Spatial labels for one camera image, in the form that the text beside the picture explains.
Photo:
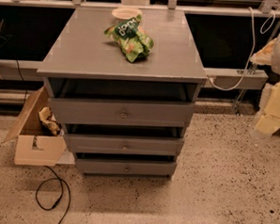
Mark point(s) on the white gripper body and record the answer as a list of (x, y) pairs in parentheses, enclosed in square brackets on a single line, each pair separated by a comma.
[(264, 56)]

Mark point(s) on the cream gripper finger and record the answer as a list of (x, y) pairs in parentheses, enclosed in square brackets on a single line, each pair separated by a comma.
[(267, 119)]

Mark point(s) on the grey top drawer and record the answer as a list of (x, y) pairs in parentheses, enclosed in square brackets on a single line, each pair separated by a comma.
[(92, 111)]

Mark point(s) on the grey drawer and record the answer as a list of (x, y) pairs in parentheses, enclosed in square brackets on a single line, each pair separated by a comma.
[(124, 144), (126, 167), (92, 111)]

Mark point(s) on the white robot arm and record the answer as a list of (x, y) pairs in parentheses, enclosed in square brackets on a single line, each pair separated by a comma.
[(267, 120)]

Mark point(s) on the grey drawer cabinet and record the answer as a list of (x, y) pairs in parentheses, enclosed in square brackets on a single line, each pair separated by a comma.
[(88, 65)]

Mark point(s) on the grey bottom drawer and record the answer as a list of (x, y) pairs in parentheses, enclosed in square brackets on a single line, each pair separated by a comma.
[(126, 167)]

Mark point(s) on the grey middle drawer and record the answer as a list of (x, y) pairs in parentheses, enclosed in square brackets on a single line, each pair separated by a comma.
[(124, 144)]

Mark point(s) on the metal stand pole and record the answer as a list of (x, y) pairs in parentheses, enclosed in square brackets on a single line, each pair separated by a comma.
[(265, 7)]

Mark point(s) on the green chip bag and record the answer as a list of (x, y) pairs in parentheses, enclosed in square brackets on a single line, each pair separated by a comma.
[(131, 37)]

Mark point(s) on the crumpled paper in box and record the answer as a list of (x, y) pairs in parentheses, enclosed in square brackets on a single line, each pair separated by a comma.
[(46, 117)]

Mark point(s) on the cardboard box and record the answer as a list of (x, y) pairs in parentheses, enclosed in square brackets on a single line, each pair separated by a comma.
[(36, 144)]

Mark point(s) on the grey window ledge rail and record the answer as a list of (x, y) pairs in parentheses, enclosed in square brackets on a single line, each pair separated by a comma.
[(235, 78)]

